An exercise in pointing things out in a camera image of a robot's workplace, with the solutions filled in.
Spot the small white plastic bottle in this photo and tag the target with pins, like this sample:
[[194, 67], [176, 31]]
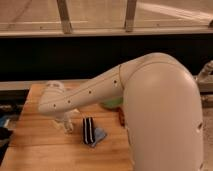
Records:
[[63, 122]]

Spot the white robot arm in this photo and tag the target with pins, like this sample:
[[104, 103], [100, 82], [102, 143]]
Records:
[[161, 104]]

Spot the green object under arm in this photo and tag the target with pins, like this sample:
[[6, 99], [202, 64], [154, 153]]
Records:
[[112, 104]]

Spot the dark items at left edge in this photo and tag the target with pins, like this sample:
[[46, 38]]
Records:
[[5, 133]]

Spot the right metal frame post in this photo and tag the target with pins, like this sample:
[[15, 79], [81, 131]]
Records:
[[130, 15]]

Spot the metal frame post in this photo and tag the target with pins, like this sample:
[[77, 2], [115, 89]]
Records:
[[130, 15], [64, 16]]

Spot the left metal frame post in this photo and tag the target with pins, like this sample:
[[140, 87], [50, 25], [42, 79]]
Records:
[[64, 16]]

